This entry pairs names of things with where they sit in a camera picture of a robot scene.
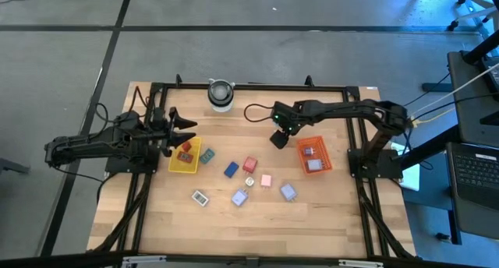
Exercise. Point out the white paper sheet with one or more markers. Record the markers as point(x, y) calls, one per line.
point(411, 178)

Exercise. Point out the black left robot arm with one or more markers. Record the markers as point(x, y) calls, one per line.
point(97, 145)

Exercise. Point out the small white green charger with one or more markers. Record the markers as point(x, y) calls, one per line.
point(250, 181)

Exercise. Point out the white cylindrical device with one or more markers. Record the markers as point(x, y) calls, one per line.
point(221, 93)

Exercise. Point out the office chair base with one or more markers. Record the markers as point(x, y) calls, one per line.
point(473, 13)

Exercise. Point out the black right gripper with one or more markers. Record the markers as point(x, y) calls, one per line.
point(288, 118)

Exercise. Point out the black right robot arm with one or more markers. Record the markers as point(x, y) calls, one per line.
point(351, 107)

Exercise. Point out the green wall charger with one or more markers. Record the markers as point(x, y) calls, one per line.
point(308, 151)

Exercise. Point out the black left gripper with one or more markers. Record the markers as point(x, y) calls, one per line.
point(165, 124)

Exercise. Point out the black laptop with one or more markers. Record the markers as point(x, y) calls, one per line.
point(475, 170)

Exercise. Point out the black aluminium table frame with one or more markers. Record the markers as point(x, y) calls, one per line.
point(273, 87)

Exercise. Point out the yellow plastic basket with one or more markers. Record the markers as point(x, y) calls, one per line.
point(175, 167)

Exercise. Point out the black rig crossbar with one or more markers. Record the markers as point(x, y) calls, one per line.
point(58, 260)

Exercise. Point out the teal digital clock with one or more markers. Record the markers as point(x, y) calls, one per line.
point(207, 156)

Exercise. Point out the silver metal bracket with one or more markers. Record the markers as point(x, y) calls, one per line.
point(144, 259)
point(360, 263)

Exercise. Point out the black rig strut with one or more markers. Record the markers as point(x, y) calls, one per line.
point(481, 48)
point(432, 147)

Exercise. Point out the red wall charger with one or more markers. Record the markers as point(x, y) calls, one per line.
point(250, 164)

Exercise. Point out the dark grey desk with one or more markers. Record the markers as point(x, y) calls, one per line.
point(471, 116)

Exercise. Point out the blue rectangular device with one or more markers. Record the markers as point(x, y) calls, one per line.
point(231, 170)

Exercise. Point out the red digital clock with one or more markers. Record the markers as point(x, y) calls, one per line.
point(185, 157)
point(186, 146)

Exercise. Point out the grey furniture foot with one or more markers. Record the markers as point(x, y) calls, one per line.
point(11, 166)

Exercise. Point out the pink wall charger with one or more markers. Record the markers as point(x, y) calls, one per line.
point(266, 180)

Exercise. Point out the lavender wall charger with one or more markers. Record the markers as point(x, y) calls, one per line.
point(288, 192)
point(315, 165)
point(239, 198)

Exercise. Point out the white digital clock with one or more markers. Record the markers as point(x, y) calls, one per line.
point(200, 198)

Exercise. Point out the orange plastic basket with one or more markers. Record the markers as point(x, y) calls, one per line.
point(324, 151)

